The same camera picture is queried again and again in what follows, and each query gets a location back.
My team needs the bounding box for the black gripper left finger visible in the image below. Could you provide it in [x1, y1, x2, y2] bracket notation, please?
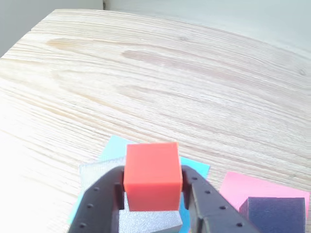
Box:
[67, 166, 126, 233]

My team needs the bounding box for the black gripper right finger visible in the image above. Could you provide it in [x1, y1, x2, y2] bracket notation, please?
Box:
[181, 165, 262, 233]

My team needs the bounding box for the large grey block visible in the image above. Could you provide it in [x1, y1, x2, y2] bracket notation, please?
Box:
[79, 157, 183, 233]

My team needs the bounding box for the small red cube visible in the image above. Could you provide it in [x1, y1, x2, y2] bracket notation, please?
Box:
[122, 142, 183, 212]

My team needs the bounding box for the medium dark block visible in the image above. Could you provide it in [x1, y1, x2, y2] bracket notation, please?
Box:
[239, 197, 306, 233]

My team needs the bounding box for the pink paper sheet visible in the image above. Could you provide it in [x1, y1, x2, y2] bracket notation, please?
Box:
[218, 171, 311, 219]

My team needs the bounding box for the blue paper sheet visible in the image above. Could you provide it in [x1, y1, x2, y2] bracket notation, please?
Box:
[67, 135, 211, 233]

